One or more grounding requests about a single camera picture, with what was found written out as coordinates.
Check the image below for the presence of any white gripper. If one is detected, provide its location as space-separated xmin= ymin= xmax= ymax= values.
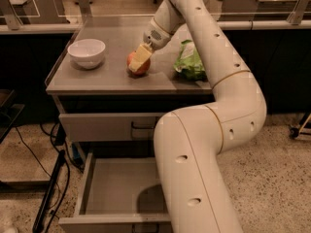
xmin=128 ymin=17 xmax=172 ymax=72

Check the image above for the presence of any red apple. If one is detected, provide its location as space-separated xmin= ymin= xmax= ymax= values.
xmin=126 ymin=51 xmax=151 ymax=76

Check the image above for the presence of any wheeled robot base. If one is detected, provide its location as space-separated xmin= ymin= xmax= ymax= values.
xmin=290 ymin=112 xmax=311 ymax=139

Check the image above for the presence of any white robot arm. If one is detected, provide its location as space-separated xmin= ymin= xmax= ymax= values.
xmin=128 ymin=0 xmax=266 ymax=233

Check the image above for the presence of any grey metal drawer cabinet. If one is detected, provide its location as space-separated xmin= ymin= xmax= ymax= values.
xmin=45 ymin=15 xmax=225 ymax=233

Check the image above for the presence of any closed top drawer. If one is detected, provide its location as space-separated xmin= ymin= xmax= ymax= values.
xmin=59 ymin=113 xmax=163 ymax=142

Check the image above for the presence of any open middle drawer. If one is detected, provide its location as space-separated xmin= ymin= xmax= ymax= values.
xmin=59 ymin=153 xmax=173 ymax=233

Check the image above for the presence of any green snack bag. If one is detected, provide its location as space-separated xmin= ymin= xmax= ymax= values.
xmin=173 ymin=40 xmax=207 ymax=81

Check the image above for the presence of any white ceramic bowl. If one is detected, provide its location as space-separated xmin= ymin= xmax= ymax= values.
xmin=67 ymin=39 xmax=106 ymax=69

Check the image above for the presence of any clear acrylic barrier panel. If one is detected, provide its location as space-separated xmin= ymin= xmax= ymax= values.
xmin=0 ymin=0 xmax=311 ymax=33

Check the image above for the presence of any dark side table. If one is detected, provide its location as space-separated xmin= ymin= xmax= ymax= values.
xmin=0 ymin=89 xmax=24 ymax=144

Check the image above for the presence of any black bar on floor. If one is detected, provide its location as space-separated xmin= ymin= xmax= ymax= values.
xmin=32 ymin=150 xmax=65 ymax=233

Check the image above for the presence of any white horizontal rail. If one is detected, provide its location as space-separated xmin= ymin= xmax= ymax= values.
xmin=218 ymin=20 xmax=311 ymax=30

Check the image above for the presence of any black cable on floor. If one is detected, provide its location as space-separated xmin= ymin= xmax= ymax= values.
xmin=14 ymin=122 xmax=85 ymax=233

